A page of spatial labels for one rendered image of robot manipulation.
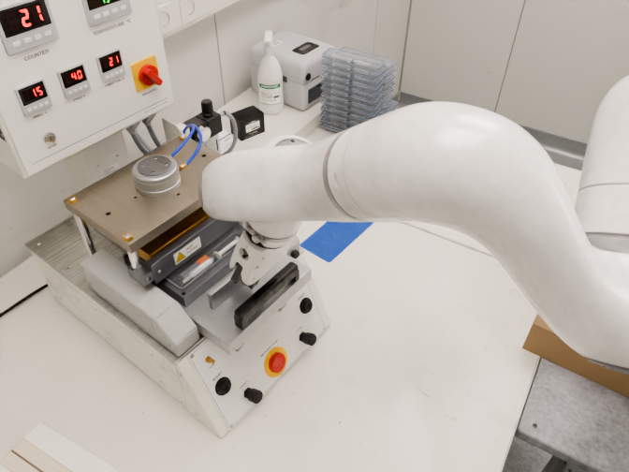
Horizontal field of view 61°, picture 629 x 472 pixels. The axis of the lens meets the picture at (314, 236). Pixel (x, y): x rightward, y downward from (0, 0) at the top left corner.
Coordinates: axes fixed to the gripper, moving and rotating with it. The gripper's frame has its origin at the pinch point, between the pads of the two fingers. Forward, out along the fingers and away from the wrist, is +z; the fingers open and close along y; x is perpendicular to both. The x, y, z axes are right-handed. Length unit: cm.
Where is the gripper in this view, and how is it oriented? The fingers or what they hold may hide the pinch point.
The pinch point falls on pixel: (250, 275)
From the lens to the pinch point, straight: 93.6
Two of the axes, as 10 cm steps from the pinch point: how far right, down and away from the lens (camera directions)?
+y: 6.1, -5.3, 5.8
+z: -2.8, 5.4, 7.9
